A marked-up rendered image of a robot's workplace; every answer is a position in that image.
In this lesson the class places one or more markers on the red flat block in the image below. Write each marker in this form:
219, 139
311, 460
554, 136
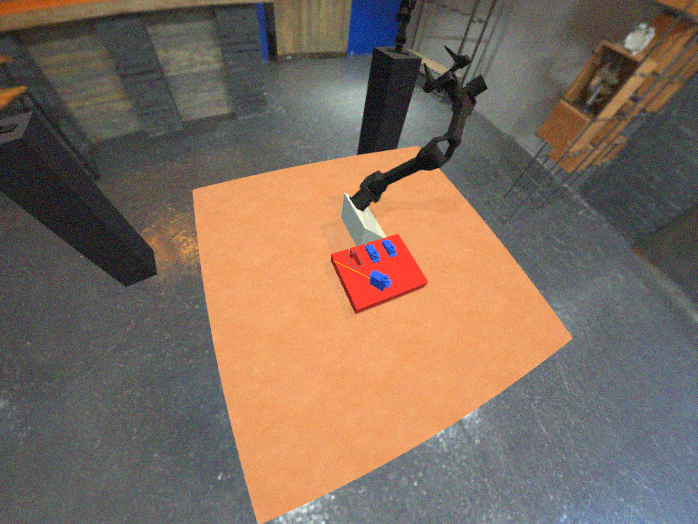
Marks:
390, 257

